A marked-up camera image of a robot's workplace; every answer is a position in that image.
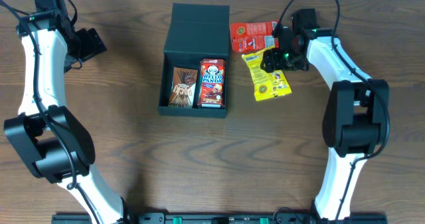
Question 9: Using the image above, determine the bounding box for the red Hello Panda box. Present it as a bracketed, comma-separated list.
[198, 58, 226, 108]

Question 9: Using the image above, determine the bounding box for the yellow snack packet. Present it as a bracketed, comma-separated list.
[242, 49, 292, 102]

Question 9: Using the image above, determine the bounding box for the brown Pocky box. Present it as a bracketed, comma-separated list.
[168, 67, 198, 108]

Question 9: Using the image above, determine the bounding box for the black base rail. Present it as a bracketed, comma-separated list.
[51, 212, 388, 224]

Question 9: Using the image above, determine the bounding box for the dark green open box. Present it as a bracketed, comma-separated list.
[158, 3, 230, 118]

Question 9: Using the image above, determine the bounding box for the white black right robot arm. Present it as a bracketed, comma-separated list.
[260, 9, 389, 223]

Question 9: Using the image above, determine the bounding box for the red snack packet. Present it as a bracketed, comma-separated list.
[230, 21, 279, 53]

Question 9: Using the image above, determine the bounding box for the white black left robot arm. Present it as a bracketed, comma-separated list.
[4, 0, 132, 223]

